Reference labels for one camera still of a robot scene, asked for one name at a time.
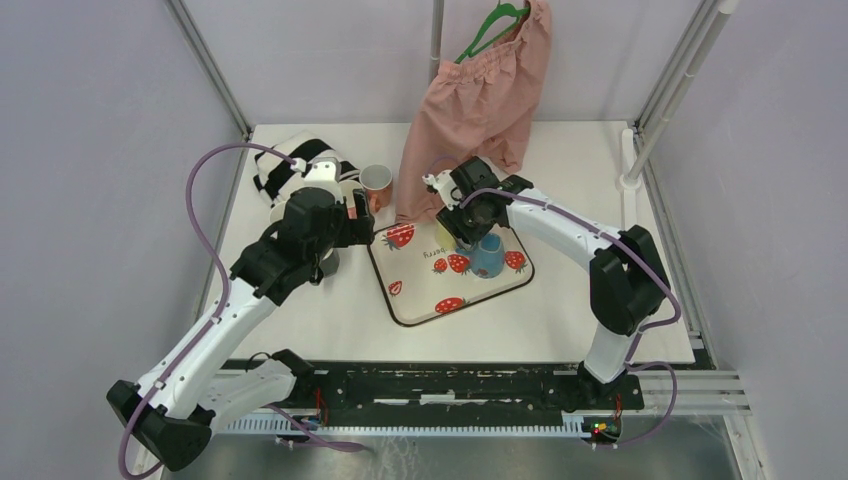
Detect bright blue mug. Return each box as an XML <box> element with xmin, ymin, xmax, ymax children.
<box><xmin>455</xmin><ymin>233</ymin><xmax>505</xmax><ymax>279</ymax></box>

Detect black faceted mug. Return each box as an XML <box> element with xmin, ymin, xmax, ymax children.
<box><xmin>310</xmin><ymin>249</ymin><xmax>340</xmax><ymax>285</ymax></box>

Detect plain pink tall mug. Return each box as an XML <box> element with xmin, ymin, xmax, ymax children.
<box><xmin>339</xmin><ymin>180</ymin><xmax>364</xmax><ymax>219</ymax></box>

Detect floral salmon mug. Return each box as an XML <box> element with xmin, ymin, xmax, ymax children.
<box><xmin>359</xmin><ymin>164</ymin><xmax>393</xmax><ymax>213</ymax></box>

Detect strawberry print tray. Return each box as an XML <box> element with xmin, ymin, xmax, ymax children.
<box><xmin>368</xmin><ymin>222</ymin><xmax>535</xmax><ymax>327</ymax></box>

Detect green faceted mug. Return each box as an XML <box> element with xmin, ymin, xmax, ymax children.
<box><xmin>435</xmin><ymin>223</ymin><xmax>457</xmax><ymax>251</ymax></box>

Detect pale pink faceted mug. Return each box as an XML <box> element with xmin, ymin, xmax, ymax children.
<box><xmin>269</xmin><ymin>203</ymin><xmax>286</xmax><ymax>224</ymax></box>

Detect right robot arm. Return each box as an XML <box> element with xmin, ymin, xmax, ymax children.
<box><xmin>422</xmin><ymin>157</ymin><xmax>681</xmax><ymax>408</ymax></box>

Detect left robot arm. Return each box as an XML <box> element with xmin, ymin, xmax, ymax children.
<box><xmin>107</xmin><ymin>187</ymin><xmax>375</xmax><ymax>471</ymax></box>

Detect black white striped towel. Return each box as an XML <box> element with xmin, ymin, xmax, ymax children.
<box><xmin>252</xmin><ymin>130</ymin><xmax>360</xmax><ymax>208</ymax></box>

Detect pink shorts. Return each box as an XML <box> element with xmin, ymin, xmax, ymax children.
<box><xmin>395</xmin><ymin>1</ymin><xmax>553</xmax><ymax>223</ymax></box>

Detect centre metal pole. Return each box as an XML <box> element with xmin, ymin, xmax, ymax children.
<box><xmin>428</xmin><ymin>0</ymin><xmax>445</xmax><ymax>79</ymax></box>

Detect green clothes hanger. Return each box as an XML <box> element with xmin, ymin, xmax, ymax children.
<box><xmin>454</xmin><ymin>1</ymin><xmax>531</xmax><ymax>64</ymax></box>

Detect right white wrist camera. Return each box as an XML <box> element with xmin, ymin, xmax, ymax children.
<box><xmin>422</xmin><ymin>170</ymin><xmax>464</xmax><ymax>210</ymax></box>

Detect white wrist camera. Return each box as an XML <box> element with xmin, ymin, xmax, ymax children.
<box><xmin>422</xmin><ymin>170</ymin><xmax>464</xmax><ymax>210</ymax></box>
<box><xmin>291</xmin><ymin>157</ymin><xmax>341</xmax><ymax>191</ymax></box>

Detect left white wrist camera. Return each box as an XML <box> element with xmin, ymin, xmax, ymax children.
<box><xmin>291</xmin><ymin>157</ymin><xmax>341</xmax><ymax>191</ymax></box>

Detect white cable duct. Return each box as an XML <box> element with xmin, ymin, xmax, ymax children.
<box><xmin>220</xmin><ymin>410</ymin><xmax>611</xmax><ymax>440</ymax></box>

